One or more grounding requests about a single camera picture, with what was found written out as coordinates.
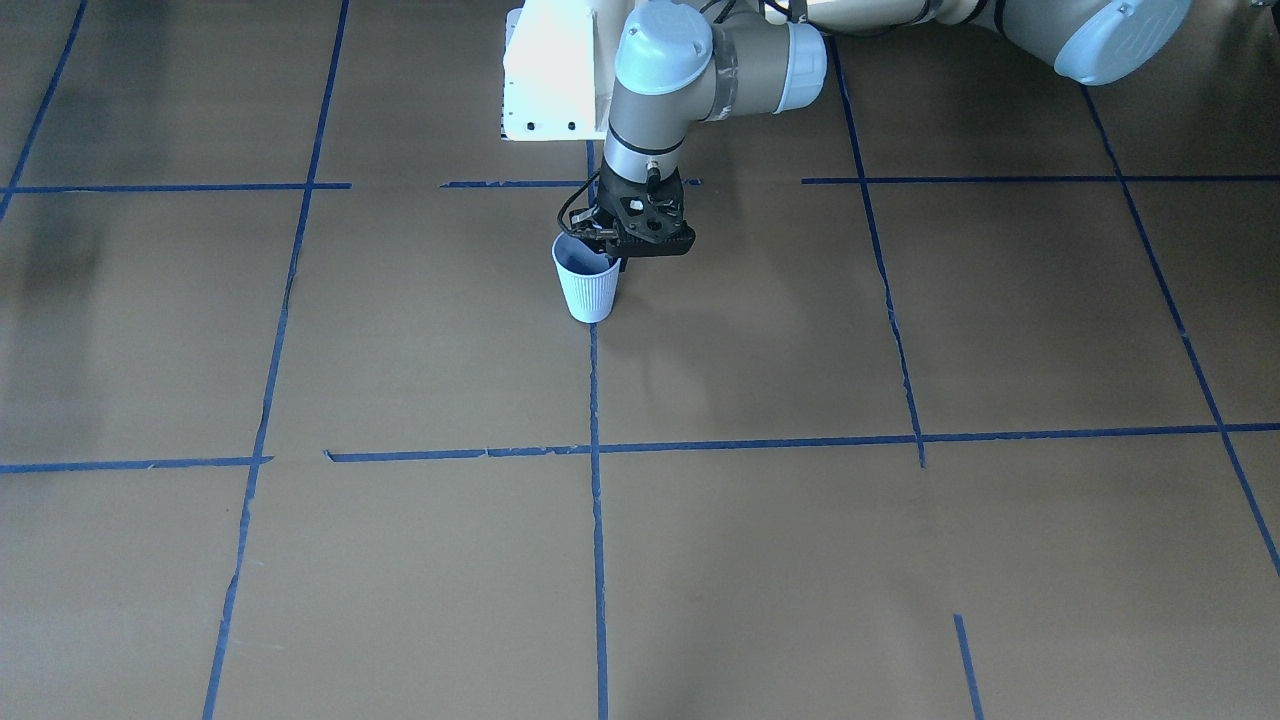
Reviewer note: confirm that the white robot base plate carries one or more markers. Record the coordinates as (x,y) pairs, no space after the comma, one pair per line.
(558,67)

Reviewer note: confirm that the light blue ribbed cup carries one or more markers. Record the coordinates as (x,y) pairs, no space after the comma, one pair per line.
(588,279)

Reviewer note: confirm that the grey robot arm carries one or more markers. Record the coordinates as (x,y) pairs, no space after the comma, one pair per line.
(677,65)

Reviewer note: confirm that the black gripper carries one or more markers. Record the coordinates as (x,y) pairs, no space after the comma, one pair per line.
(607,211)

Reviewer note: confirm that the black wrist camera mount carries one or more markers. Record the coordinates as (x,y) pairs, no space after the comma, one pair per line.
(648,244)

